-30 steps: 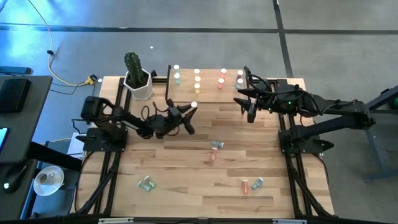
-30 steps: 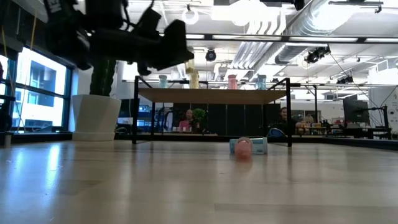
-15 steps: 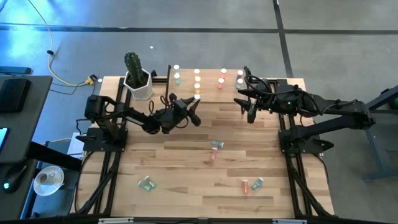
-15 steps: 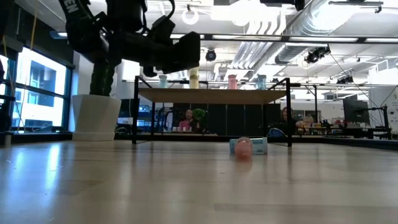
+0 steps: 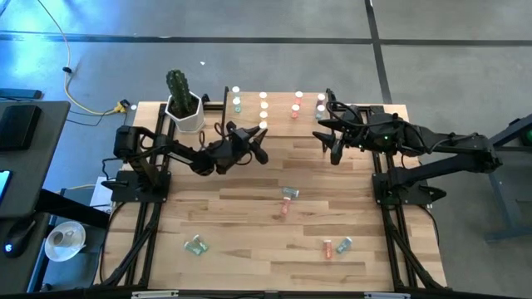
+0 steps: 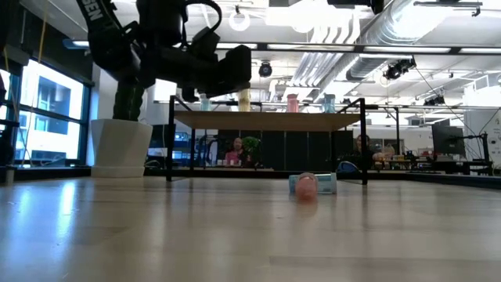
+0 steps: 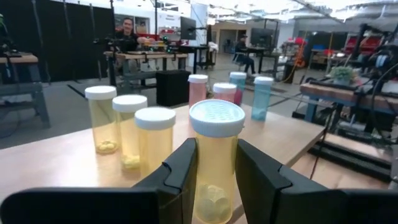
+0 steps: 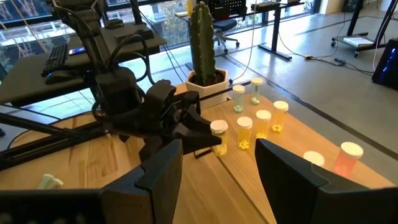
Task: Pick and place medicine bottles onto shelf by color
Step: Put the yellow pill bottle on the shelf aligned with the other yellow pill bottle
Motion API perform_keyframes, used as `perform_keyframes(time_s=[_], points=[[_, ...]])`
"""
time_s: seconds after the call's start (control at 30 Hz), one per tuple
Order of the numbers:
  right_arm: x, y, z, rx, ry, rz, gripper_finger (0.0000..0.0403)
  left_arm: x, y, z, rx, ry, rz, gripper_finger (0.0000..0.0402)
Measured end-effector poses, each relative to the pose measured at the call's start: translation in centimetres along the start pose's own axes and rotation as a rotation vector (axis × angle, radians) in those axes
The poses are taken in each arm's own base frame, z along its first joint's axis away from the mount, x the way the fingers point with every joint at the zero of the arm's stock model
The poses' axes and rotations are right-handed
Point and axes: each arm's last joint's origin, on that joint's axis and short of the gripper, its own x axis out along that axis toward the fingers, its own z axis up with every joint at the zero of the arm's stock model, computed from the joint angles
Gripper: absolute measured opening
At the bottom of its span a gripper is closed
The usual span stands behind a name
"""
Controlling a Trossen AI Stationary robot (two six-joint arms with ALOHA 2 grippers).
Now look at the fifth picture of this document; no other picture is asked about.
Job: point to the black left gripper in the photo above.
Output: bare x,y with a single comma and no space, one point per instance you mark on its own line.
226,155

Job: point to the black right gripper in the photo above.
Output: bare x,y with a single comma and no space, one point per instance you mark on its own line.
370,133

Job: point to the blue pill bottle white cap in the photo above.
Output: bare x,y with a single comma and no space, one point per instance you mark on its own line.
321,97
291,192
320,109
343,245

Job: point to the red pill bottle white cap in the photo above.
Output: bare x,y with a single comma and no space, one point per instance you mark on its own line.
285,206
328,249
298,94
295,108

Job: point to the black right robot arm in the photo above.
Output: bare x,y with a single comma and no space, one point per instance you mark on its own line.
449,143

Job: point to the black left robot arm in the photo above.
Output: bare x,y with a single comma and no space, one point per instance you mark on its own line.
178,151

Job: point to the wooden shelf black metal legs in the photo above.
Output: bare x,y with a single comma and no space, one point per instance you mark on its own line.
280,120

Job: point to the white faceted plant pot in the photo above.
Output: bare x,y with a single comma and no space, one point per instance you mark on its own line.
193,122

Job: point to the green cactus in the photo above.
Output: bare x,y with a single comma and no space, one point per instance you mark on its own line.
179,91

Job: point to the yellow plug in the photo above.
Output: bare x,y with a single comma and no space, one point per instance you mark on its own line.
120,108

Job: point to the white paper sheet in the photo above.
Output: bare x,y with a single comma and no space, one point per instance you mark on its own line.
99,197

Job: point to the blue-grey metal cart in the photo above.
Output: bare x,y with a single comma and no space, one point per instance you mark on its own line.
492,191

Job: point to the black desk crossbar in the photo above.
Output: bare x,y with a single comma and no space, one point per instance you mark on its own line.
75,209

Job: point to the black desk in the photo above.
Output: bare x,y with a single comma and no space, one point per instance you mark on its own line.
41,166

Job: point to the small coffee cup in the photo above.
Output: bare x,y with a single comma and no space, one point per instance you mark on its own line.
57,237

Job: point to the black flat box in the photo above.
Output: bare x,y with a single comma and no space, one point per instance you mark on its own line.
18,126

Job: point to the black bar-shaped device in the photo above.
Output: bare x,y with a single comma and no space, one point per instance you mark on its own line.
21,94

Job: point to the smartphone with lit screen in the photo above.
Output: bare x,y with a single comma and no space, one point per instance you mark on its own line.
3,184

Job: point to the black computer mouse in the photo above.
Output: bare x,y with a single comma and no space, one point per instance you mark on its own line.
18,236

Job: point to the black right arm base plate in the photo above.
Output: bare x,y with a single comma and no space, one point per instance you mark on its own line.
432,194

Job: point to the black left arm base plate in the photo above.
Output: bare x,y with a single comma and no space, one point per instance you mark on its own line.
124,193

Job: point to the black aluminium table frame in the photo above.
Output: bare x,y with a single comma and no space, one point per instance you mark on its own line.
228,296

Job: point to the silver metal bracket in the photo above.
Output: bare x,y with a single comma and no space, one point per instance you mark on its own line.
386,296
154,294

